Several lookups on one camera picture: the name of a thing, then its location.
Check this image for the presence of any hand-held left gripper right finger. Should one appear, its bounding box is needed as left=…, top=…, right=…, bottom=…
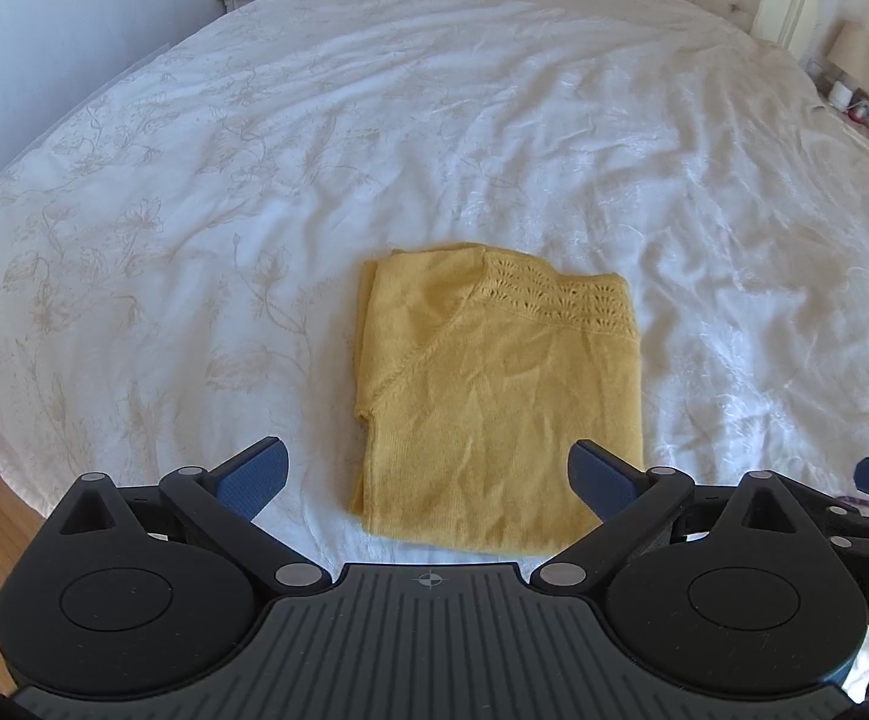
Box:
left=528, top=440, right=814, bottom=587

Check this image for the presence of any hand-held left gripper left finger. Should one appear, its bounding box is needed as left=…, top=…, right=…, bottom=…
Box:
left=54, top=435, right=334, bottom=592

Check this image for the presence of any yellow knit sweater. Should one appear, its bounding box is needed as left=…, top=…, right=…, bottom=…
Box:
left=348, top=241, right=647, bottom=554

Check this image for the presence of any white floral bed cover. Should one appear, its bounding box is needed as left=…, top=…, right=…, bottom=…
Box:
left=0, top=0, right=869, bottom=698

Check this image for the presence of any beige table lamp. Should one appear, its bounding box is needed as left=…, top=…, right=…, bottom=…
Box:
left=825, top=19, right=869, bottom=83

